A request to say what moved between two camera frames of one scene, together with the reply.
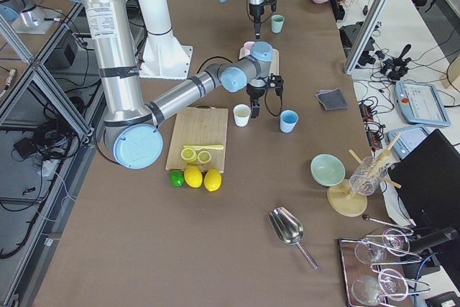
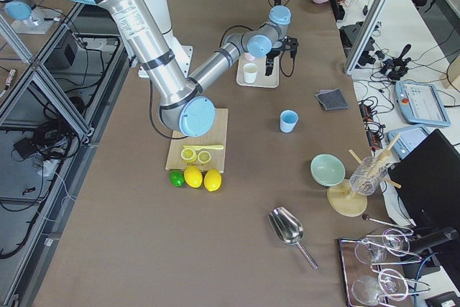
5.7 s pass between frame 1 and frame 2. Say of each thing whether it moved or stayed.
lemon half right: stayed
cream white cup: moved
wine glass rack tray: stayed
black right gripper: moved
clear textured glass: stayed
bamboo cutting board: stayed
